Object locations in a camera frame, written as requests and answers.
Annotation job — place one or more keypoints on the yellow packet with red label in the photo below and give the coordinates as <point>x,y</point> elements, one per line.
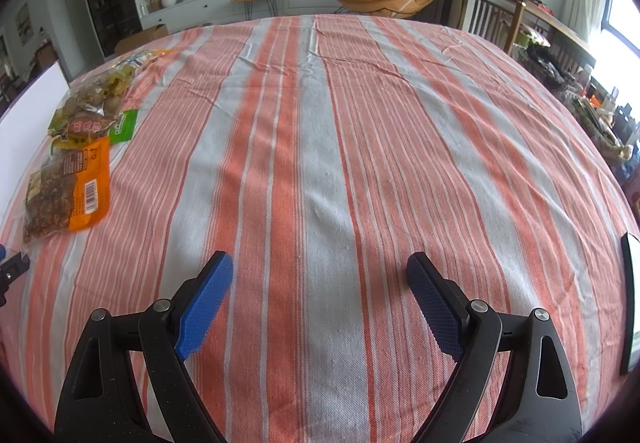
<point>87,128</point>

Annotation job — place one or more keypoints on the orange packet of brown snacks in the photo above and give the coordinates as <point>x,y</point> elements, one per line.
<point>87,183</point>

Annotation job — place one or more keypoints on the bright window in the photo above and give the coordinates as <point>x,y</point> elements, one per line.
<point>622,8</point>

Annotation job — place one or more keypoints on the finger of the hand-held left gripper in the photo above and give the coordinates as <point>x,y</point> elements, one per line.
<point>14,267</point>

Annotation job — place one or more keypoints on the dark wooden furniture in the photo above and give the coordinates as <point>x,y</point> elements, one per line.
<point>46,54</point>

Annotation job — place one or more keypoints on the white board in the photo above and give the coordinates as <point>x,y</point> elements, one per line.
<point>30,123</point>

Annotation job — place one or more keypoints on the wooden railing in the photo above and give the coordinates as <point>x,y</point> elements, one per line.
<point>480,8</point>

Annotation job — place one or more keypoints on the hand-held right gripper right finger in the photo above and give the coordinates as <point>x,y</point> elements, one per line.
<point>437,303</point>

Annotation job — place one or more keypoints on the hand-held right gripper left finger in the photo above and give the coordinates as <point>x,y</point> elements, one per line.
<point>205,308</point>

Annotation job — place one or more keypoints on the clutter of household goods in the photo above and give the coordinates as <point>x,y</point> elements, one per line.
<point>600,123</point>

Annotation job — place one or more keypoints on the orange white striped cloth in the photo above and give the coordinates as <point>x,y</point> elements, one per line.
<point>350,148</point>

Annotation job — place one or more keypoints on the black framed tablet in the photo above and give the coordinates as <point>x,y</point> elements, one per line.
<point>631,303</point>

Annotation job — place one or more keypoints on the brown cardboard box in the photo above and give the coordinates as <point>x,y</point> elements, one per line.
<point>150,33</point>

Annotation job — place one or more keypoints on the small green snack packet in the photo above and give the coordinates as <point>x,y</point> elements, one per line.
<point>124,125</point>

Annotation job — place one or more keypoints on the small orange brown packet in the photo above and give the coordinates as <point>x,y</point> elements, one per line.
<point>70,146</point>

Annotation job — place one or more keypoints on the framed wall picture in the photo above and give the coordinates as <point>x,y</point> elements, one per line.
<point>23,23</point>

